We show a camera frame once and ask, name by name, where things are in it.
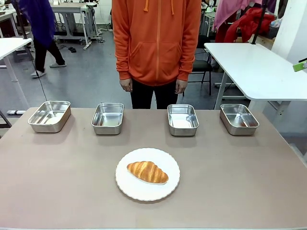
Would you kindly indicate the black office chair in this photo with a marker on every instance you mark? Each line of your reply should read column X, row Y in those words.
column 202, row 64

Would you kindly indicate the white workbench with metal legs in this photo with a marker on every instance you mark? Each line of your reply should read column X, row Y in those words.
column 72, row 21

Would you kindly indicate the person's right hand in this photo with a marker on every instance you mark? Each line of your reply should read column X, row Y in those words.
column 126, row 85

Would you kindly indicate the black pole stand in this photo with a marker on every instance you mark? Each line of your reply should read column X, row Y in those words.
column 259, row 22

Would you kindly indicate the white scalloped round plate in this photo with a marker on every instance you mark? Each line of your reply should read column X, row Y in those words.
column 147, row 174

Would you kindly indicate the golden brown croissant bread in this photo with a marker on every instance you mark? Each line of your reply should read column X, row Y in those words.
column 147, row 172

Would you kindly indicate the white side table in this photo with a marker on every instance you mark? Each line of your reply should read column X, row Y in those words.
column 10, row 62
column 257, row 69

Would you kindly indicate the person in purple top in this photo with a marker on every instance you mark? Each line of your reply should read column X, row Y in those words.
column 42, row 31

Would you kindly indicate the person in orange hoodie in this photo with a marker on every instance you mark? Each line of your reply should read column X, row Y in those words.
column 157, row 43

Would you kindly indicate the rectangular stainless steel container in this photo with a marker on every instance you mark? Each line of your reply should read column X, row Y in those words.
column 108, row 118
column 49, row 116
column 183, row 119
column 239, row 119

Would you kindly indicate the white power strip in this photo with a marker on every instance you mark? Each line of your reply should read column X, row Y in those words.
column 15, row 111

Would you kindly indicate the red jacket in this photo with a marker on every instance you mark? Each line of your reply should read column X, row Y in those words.
column 247, row 25

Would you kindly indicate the pink hanging cloth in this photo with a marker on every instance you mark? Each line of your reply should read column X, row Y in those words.
column 227, row 12

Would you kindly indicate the person's left hand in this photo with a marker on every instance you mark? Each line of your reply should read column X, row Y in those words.
column 180, row 86

